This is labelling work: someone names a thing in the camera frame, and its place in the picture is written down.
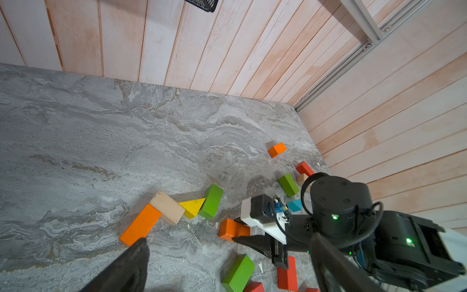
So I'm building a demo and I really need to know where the long orange block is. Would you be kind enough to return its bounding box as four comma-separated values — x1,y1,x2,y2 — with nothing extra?
119,204,162,246

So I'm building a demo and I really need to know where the long natural wood block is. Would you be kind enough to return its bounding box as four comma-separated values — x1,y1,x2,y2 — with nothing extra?
149,191,185,226

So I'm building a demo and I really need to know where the yellow triangle block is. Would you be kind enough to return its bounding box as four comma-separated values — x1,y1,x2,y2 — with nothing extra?
179,198,206,219

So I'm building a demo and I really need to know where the middle orange block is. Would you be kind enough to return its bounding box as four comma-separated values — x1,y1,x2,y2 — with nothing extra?
219,219,251,242

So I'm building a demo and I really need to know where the right natural wood block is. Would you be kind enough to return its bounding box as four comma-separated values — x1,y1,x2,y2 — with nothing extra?
297,173,311,192

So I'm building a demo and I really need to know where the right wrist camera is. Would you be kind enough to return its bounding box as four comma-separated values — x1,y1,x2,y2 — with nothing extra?
240,194,288,245

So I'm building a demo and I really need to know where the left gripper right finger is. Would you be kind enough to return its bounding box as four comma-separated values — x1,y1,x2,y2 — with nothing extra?
309,233,383,292

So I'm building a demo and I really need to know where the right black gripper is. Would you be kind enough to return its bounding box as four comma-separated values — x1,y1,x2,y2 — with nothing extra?
232,213,314,270

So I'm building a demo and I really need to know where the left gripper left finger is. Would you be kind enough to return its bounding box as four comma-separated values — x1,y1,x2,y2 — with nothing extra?
81,238,150,292

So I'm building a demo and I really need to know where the red block beside green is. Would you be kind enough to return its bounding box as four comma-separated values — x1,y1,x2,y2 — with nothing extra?
243,282,265,292

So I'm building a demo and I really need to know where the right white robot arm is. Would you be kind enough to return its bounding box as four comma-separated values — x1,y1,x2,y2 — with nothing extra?
233,172,467,292

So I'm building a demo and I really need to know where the far orange block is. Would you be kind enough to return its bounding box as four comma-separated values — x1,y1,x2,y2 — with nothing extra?
268,142,287,158

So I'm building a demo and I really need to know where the teal triangle block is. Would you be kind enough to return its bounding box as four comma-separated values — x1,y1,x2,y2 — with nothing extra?
287,200,303,212

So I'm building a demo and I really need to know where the black wire mesh basket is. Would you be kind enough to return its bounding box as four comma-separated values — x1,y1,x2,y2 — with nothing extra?
185,0,218,13

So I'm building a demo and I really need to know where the upright green block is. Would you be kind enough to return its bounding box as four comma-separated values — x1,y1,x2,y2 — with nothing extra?
278,173,299,198

